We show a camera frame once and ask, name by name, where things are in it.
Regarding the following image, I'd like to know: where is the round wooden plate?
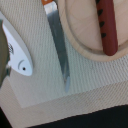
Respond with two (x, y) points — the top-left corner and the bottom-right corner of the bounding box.
(58, 0), (128, 62)

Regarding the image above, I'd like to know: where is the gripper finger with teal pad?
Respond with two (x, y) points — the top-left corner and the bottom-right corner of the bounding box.
(0, 31), (13, 88)

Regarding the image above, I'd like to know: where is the woven grey placemat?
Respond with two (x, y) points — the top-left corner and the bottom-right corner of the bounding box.
(0, 0), (128, 128)

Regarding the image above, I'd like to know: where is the toy knife wooden handle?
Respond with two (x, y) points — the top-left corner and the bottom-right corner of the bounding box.
(41, 0), (70, 91)

